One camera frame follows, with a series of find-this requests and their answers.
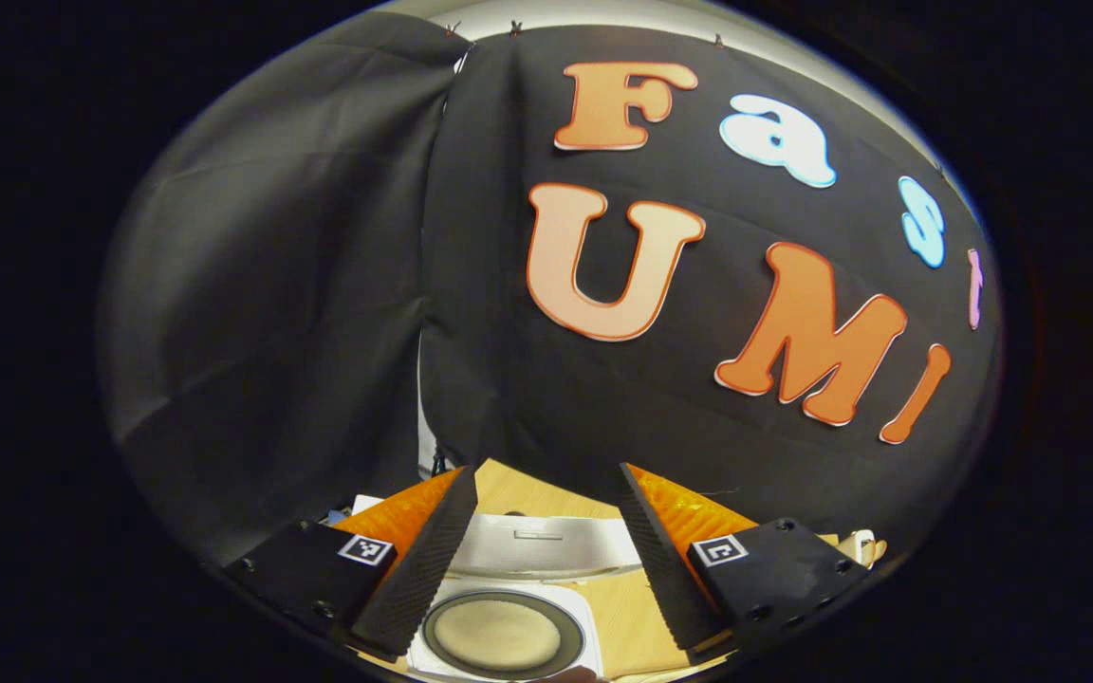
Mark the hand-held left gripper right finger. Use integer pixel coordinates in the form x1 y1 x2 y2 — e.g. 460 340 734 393
617 463 877 663

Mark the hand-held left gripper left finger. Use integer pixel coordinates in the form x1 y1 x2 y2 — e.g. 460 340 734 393
224 465 479 663

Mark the raw white rice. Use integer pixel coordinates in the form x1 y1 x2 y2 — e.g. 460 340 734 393
436 600 564 671

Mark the white rice cooker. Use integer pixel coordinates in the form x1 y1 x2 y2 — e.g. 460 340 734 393
407 512 644 683

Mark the white toaster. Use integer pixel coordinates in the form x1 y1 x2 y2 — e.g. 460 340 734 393
836 528 875 570

